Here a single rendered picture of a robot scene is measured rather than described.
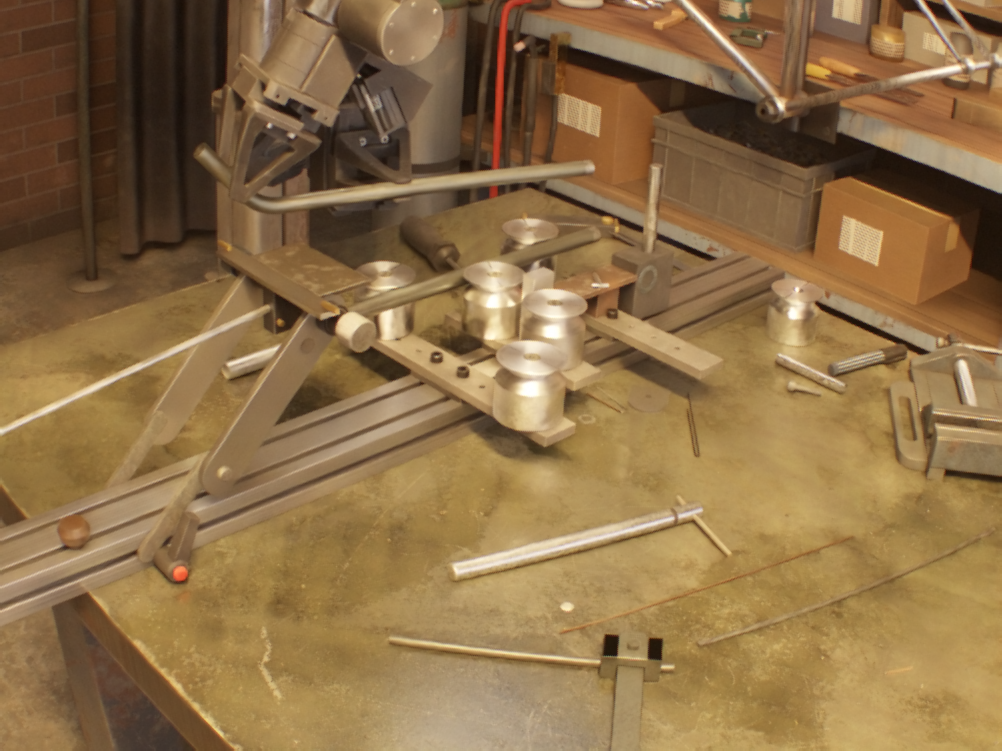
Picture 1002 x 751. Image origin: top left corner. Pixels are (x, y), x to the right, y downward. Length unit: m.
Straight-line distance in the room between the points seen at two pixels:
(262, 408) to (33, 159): 2.94
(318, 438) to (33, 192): 2.90
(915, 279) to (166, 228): 2.07
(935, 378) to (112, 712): 0.82
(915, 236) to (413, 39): 1.58
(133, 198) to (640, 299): 2.44
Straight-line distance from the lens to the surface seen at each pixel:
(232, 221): 1.62
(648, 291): 1.09
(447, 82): 2.84
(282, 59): 0.95
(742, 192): 2.56
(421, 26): 0.91
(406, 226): 1.29
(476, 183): 1.07
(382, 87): 0.99
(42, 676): 2.08
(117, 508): 0.83
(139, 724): 1.19
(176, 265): 3.51
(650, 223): 1.08
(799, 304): 1.15
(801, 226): 2.51
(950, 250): 2.46
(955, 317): 2.38
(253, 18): 1.52
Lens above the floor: 1.38
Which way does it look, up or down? 26 degrees down
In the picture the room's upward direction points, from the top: 4 degrees clockwise
